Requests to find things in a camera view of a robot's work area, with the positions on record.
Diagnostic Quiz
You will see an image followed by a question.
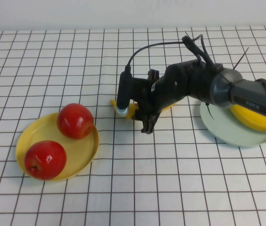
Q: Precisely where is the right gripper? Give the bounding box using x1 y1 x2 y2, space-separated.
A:
133 62 191 135

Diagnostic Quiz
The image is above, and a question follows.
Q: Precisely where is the slim yellow banana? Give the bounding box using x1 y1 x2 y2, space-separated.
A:
109 99 176 120

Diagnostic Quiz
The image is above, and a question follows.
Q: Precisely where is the red apple with sideways stem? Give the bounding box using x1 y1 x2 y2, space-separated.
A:
56 103 95 140

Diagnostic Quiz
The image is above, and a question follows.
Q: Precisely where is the yellow banana with green tip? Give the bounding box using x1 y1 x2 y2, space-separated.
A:
229 103 266 132

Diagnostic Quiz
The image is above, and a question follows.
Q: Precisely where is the red apple with yellow patch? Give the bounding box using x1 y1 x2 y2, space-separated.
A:
24 140 67 181

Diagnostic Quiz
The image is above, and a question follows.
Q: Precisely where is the yellow round plate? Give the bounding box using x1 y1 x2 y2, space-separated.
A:
15 112 100 182

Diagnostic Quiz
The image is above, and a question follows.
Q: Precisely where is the pale green round plate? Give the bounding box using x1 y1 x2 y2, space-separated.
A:
199 100 266 148

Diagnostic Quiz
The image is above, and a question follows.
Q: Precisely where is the black zip tie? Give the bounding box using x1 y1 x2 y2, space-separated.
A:
233 46 250 70
205 103 215 121
182 30 204 45

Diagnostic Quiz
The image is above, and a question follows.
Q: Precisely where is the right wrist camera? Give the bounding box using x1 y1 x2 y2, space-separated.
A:
116 65 133 118

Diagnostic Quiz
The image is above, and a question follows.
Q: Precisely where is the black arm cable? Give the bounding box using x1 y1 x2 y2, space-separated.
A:
188 34 217 69

